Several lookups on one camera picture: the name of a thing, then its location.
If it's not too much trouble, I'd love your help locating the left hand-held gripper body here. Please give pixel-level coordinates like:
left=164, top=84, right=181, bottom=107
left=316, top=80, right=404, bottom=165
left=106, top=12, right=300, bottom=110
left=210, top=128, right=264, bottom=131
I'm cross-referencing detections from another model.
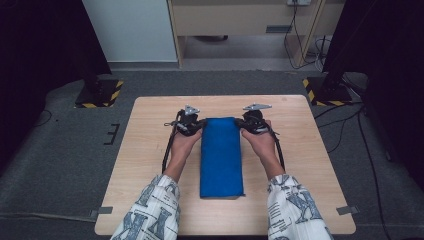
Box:
left=164, top=104, right=205, bottom=137

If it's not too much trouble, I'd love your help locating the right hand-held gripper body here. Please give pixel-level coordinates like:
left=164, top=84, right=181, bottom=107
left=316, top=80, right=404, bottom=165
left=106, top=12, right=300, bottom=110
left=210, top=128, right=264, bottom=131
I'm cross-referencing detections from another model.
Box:
left=241, top=102, right=273, bottom=135

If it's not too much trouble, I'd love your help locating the blue towel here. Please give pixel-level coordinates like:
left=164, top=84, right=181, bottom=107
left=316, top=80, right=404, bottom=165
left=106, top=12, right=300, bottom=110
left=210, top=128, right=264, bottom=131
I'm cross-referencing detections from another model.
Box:
left=199, top=116, right=246, bottom=200

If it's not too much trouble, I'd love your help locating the person's left hand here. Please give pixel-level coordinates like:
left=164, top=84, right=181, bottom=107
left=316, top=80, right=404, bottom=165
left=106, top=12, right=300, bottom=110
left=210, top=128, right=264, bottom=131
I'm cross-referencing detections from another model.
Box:
left=169, top=128, right=203, bottom=163

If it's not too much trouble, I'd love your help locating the person's right hand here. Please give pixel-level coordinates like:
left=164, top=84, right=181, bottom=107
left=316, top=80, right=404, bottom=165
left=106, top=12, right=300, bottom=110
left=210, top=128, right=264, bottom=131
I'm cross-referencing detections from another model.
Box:
left=241, top=121, right=280, bottom=165

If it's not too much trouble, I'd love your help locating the black stand with striped base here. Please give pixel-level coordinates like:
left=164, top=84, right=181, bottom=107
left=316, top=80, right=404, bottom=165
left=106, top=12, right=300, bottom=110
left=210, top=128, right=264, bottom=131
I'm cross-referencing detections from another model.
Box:
left=302, top=66, right=354, bottom=108
left=74, top=71, right=125, bottom=110

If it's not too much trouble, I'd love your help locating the light wooden desk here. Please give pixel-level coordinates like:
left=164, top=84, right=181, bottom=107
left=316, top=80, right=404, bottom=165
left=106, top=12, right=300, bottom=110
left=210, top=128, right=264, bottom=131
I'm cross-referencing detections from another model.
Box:
left=167, top=0, right=346, bottom=68

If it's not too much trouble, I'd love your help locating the white cabinet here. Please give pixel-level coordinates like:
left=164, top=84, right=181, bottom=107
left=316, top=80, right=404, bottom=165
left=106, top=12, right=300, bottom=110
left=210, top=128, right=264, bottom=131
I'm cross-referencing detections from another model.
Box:
left=81, top=0, right=179, bottom=64

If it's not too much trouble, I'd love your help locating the grey tape piece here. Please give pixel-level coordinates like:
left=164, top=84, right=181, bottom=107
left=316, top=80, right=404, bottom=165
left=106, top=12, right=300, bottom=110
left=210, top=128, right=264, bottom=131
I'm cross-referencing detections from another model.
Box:
left=89, top=206, right=115, bottom=220
left=335, top=205, right=361, bottom=216

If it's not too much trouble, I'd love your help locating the black curtain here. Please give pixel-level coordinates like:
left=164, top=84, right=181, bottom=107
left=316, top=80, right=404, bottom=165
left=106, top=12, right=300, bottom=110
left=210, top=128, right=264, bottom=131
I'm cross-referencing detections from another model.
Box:
left=0, top=0, right=113, bottom=176
left=322, top=0, right=424, bottom=183

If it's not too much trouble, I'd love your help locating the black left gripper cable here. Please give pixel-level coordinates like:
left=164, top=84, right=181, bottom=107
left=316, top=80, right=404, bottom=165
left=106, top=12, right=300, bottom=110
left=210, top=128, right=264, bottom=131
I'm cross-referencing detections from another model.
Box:
left=161, top=109, right=185, bottom=175

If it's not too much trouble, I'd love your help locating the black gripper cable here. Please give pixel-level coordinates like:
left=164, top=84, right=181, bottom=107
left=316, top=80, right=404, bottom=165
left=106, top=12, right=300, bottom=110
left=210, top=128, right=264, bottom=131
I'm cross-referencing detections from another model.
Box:
left=266, top=125, right=287, bottom=173
left=161, top=109, right=185, bottom=175

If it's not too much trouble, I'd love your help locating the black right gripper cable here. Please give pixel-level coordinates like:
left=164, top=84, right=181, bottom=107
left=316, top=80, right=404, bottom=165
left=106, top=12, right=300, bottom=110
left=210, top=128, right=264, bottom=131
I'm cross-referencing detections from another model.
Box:
left=266, top=125, right=287, bottom=173

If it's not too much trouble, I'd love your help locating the black floor cable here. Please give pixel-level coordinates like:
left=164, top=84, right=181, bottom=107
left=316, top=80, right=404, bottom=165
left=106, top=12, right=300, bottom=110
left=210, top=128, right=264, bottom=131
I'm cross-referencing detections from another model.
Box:
left=33, top=108, right=54, bottom=129
left=313, top=101, right=365, bottom=154
left=357, top=106, right=386, bottom=240

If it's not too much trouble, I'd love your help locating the black power cable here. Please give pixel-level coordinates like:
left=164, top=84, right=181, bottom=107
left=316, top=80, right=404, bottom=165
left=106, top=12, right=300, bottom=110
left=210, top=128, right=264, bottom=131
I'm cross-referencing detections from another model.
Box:
left=282, top=2, right=327, bottom=71

